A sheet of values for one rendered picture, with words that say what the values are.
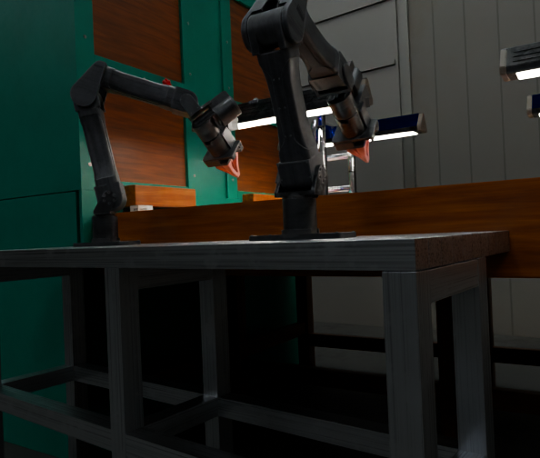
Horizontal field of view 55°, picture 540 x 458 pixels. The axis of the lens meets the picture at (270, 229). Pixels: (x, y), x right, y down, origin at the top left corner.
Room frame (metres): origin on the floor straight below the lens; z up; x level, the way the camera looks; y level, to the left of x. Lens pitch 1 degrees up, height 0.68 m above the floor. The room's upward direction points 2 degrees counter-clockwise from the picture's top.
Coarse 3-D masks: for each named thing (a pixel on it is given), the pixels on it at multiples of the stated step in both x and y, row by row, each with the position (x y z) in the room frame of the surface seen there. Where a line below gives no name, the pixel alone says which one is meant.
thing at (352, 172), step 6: (312, 126) 2.00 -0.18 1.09; (330, 126) 2.11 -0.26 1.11; (312, 132) 2.00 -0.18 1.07; (330, 156) 1.96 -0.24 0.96; (336, 156) 1.95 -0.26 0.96; (342, 156) 1.94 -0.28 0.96; (348, 156) 1.92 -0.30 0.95; (354, 156) 1.92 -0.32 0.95; (348, 162) 1.92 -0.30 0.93; (354, 162) 1.92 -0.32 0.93; (348, 168) 1.93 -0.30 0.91; (354, 168) 1.92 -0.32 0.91; (348, 174) 1.93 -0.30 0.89; (354, 174) 1.92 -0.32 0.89; (354, 180) 1.92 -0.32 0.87; (336, 186) 1.96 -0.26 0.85; (342, 186) 1.94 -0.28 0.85; (348, 186) 1.93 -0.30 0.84; (354, 186) 1.92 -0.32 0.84; (330, 192) 1.97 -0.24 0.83; (354, 192) 1.92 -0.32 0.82
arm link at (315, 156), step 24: (264, 24) 0.87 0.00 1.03; (264, 48) 0.90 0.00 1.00; (288, 48) 0.88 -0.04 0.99; (264, 72) 0.91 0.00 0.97; (288, 72) 0.89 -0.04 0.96; (288, 96) 0.90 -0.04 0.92; (288, 120) 0.92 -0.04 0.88; (288, 144) 0.94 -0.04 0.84; (312, 144) 0.95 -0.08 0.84; (288, 168) 0.95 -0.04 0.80; (312, 168) 0.94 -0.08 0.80
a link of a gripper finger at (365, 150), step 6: (336, 144) 1.23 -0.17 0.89; (342, 144) 1.22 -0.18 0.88; (348, 144) 1.21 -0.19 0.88; (354, 144) 1.21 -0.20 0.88; (360, 144) 1.21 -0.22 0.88; (366, 144) 1.26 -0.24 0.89; (336, 150) 1.24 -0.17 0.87; (360, 150) 1.22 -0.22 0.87; (366, 150) 1.27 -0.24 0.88; (366, 156) 1.26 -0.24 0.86; (366, 162) 1.27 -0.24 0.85
